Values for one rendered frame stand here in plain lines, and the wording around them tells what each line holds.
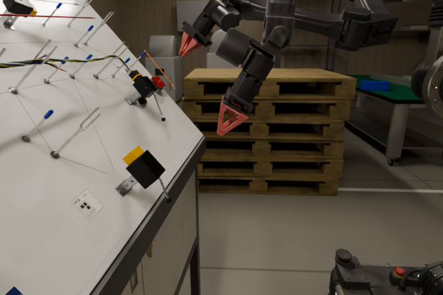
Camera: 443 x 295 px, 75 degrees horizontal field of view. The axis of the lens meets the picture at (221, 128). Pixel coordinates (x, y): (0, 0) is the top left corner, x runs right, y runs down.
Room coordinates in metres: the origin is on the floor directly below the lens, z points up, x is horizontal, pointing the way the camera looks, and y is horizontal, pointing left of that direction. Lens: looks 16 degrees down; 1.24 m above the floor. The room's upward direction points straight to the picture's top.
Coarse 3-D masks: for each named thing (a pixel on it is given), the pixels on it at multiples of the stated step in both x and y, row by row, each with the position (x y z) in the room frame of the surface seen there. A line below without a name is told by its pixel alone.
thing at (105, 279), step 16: (192, 160) 0.95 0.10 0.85; (176, 176) 0.79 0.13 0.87; (176, 192) 0.76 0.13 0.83; (160, 208) 0.64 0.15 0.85; (144, 224) 0.55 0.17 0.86; (160, 224) 0.63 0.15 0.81; (128, 240) 0.50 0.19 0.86; (144, 240) 0.54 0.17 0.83; (128, 256) 0.46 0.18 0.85; (112, 272) 0.41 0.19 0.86; (128, 272) 0.46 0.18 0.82; (96, 288) 0.38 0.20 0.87; (112, 288) 0.40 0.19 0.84
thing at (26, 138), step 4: (48, 112) 0.50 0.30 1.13; (52, 112) 0.50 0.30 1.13; (44, 116) 0.50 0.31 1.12; (48, 116) 0.50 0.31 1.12; (44, 120) 0.50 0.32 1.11; (40, 124) 0.50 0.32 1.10; (36, 128) 0.50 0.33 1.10; (32, 132) 0.50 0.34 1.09; (24, 136) 0.51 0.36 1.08; (28, 136) 0.51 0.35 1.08; (24, 140) 0.50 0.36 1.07; (28, 140) 0.51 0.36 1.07
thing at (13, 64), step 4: (44, 56) 0.59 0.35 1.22; (28, 60) 0.55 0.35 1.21; (32, 60) 0.56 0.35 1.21; (36, 60) 0.56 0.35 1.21; (40, 60) 0.57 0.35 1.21; (0, 64) 0.49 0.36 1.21; (4, 64) 0.49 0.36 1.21; (8, 64) 0.50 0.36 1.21; (12, 64) 0.51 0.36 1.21; (16, 64) 0.52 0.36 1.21; (20, 64) 0.52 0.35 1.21; (24, 64) 0.53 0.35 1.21; (28, 64) 0.54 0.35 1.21; (32, 64) 0.56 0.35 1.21; (48, 64) 0.58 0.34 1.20; (52, 64) 0.61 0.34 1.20; (4, 68) 0.49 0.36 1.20; (60, 68) 0.60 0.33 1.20
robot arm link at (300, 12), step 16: (240, 0) 0.96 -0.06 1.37; (256, 0) 0.97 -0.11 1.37; (240, 16) 0.99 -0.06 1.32; (256, 16) 0.96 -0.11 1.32; (304, 16) 0.88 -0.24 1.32; (320, 16) 0.87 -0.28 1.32; (336, 16) 0.86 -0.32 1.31; (352, 16) 0.82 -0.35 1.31; (368, 16) 0.81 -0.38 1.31; (320, 32) 0.88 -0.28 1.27; (336, 32) 0.85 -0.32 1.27; (352, 48) 0.85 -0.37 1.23
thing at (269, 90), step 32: (192, 96) 2.25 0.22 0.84; (256, 96) 2.24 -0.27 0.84; (288, 96) 2.24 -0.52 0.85; (320, 96) 2.24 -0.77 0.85; (352, 96) 2.24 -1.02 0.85; (256, 128) 2.25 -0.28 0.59; (288, 128) 2.56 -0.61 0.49; (320, 128) 2.31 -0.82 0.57; (224, 160) 2.25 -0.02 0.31; (256, 160) 2.24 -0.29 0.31; (288, 160) 2.24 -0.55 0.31; (320, 160) 2.24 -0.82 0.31; (224, 192) 2.25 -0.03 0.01; (256, 192) 2.24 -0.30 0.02; (288, 192) 2.23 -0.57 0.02; (320, 192) 2.21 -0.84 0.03
